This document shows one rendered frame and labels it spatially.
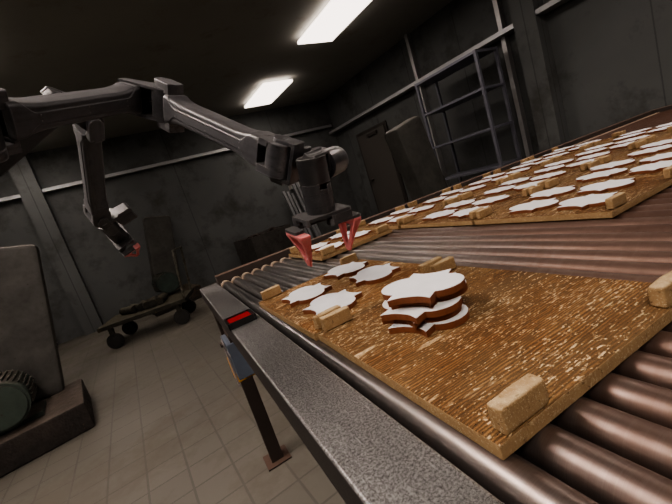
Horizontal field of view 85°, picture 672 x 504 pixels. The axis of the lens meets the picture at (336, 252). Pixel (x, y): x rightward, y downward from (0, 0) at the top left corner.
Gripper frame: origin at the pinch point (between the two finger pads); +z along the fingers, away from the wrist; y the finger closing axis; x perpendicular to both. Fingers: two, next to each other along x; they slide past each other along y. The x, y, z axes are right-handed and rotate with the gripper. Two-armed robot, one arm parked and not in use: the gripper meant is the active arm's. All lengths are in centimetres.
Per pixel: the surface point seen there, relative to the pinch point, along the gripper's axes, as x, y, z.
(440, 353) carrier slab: -32.8, -4.8, 4.6
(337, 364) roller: -17.9, -12.3, 10.4
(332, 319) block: -9.1, -7.1, 8.3
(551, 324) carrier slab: -40.7, 6.8, 2.6
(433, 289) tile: -26.3, 1.6, 0.1
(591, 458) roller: -52, -9, 2
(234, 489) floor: 79, -30, 127
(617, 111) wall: 151, 521, 36
